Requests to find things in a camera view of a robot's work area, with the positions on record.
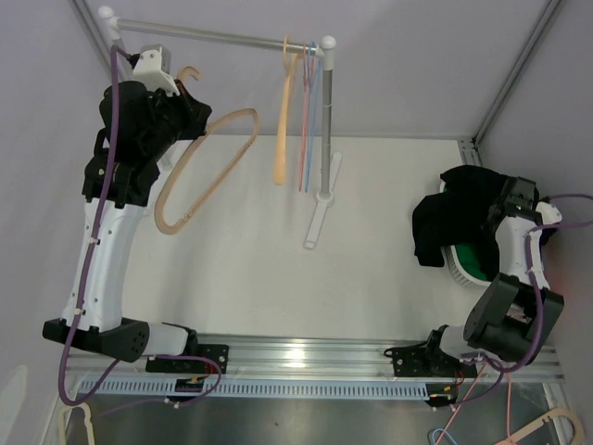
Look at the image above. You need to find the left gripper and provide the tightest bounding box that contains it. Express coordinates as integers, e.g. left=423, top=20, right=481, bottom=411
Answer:
left=142, top=79, right=210, bottom=160

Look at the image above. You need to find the beige hanger with black shirt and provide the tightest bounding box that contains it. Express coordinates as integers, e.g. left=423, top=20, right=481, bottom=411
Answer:
left=153, top=66, right=259, bottom=235

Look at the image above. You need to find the beige hanger with green shirt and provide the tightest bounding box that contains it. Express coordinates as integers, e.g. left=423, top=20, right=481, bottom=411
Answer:
left=272, top=35, right=300, bottom=185

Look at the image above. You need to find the pink wire hanger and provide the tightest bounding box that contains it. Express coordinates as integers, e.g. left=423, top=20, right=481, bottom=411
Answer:
left=298, top=41, right=317, bottom=193

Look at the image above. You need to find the blue wire hanger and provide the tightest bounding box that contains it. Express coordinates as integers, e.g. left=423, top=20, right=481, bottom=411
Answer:
left=307, top=50, right=322, bottom=193

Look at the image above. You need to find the black t shirt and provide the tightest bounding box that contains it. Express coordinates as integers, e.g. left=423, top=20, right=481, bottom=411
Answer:
left=411, top=165, right=543, bottom=281

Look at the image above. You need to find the bright green t shirt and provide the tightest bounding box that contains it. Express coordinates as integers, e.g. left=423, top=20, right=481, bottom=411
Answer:
left=440, top=181, right=498, bottom=286

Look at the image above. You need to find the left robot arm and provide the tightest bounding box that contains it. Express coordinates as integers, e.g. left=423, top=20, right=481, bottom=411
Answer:
left=42, top=80, right=211, bottom=372

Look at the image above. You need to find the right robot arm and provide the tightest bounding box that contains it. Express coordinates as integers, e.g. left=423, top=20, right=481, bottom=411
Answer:
left=422, top=177, right=564, bottom=375

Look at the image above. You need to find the beige hanger on floor left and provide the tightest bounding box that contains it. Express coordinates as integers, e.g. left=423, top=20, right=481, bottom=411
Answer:
left=56, top=401, right=97, bottom=445

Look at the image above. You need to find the beige hanger on floor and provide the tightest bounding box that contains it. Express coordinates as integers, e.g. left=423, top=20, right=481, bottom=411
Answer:
left=496, top=408, right=586, bottom=445
left=56, top=401, right=97, bottom=445

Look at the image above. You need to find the blue hanger on floor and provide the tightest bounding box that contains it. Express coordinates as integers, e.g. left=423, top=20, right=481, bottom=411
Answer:
left=427, top=428, right=458, bottom=445

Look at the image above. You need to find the beige hanger on floor right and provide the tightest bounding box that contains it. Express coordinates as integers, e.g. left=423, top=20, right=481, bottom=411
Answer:
left=496, top=408, right=586, bottom=445

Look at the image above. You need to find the metal clothes rack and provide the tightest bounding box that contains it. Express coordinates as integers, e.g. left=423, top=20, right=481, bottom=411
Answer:
left=98, top=6, right=342, bottom=250

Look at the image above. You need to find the white plastic basket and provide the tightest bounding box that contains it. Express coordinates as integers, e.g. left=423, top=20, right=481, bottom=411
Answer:
left=437, top=183, right=490, bottom=291

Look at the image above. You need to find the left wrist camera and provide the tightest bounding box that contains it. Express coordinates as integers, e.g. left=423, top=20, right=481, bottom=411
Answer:
left=132, top=44, right=180, bottom=95

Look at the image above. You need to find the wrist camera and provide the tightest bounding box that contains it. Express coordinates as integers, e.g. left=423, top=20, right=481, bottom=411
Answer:
left=536, top=200, right=562, bottom=225
left=132, top=44, right=180, bottom=95

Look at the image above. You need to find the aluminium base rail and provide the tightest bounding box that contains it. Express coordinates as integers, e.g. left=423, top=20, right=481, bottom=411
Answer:
left=66, top=334, right=565, bottom=383

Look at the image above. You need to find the slotted cable duct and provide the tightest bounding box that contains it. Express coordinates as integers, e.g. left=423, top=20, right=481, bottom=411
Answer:
left=97, top=377, right=454, bottom=401

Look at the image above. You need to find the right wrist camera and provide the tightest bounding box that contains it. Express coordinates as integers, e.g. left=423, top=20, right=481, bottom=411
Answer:
left=536, top=200, right=562, bottom=225

